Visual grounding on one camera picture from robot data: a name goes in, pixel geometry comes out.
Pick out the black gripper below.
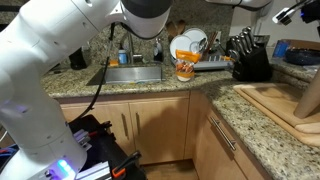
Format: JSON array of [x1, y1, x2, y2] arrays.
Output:
[[299, 0, 320, 25]]

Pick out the small wooden chopping board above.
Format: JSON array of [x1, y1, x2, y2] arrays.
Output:
[[240, 84, 320, 135]]

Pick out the large wooden chopping board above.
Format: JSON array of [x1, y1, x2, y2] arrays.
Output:
[[233, 83, 320, 148]]

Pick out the brown cardboard box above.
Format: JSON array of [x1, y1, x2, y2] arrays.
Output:
[[283, 39, 320, 52]]

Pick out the dark blue bowl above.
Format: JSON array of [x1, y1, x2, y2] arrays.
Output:
[[284, 48, 320, 67]]

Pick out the blue box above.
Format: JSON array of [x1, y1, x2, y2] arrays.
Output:
[[272, 39, 290, 60]]

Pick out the black knife block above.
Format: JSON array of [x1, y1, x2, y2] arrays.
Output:
[[227, 45, 273, 83]]

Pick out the brown wooden sticks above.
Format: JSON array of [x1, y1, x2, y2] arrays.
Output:
[[202, 30, 218, 62]]

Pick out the grey dish rack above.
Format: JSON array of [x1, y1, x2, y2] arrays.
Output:
[[169, 49, 235, 72]]

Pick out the large white plate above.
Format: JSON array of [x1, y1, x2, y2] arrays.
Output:
[[182, 28, 208, 51], [169, 34, 194, 60]]

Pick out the clear drinking glass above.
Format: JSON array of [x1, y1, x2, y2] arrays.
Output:
[[189, 37, 208, 55]]

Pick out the wooden spatula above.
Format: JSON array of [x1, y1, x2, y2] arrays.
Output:
[[175, 19, 188, 35]]

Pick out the orange snack pouch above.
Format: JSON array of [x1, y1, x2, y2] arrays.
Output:
[[174, 49, 203, 83]]

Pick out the wooden spoon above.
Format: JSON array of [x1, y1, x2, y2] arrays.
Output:
[[166, 20, 179, 38]]

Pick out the dark dish soap bottle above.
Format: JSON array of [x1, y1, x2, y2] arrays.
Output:
[[153, 37, 165, 63]]

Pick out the wooden drawer front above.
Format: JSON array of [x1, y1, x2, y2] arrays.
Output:
[[203, 102, 268, 180]]

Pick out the wooden cabinet door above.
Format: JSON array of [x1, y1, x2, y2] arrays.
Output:
[[60, 103, 136, 157], [193, 116, 248, 180], [129, 98, 190, 165]]

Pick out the steel kitchen faucet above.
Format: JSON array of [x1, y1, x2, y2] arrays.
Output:
[[125, 31, 144, 65]]

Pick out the stainless steel sink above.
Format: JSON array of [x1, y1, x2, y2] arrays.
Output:
[[87, 64, 167, 87]]

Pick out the blue soap pump bottle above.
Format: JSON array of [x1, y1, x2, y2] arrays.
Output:
[[117, 49, 129, 66]]

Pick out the dark green glass bottle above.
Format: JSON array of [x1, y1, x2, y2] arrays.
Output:
[[68, 47, 88, 71]]

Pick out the black robot cart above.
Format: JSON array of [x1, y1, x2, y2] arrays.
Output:
[[68, 114, 148, 180]]

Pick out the aluminium extrusion bar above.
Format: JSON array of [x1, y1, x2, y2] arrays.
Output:
[[75, 161, 113, 180], [73, 129, 93, 151]]

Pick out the steel handled knife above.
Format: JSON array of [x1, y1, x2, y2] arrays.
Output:
[[228, 49, 240, 63], [245, 25, 258, 48], [240, 30, 252, 52], [234, 34, 246, 56], [229, 37, 240, 52]]

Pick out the white wall outlet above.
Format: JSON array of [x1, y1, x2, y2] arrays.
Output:
[[214, 30, 223, 43]]

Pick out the steel drawer bar handle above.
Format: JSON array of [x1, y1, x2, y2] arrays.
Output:
[[209, 115, 237, 152]]

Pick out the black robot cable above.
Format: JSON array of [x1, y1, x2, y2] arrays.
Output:
[[69, 22, 117, 125]]

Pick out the black clamp orange handle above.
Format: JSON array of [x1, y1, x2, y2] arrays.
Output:
[[111, 150, 143, 180]]

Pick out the black clamp red handle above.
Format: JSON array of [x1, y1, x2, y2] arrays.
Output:
[[88, 121, 113, 138]]

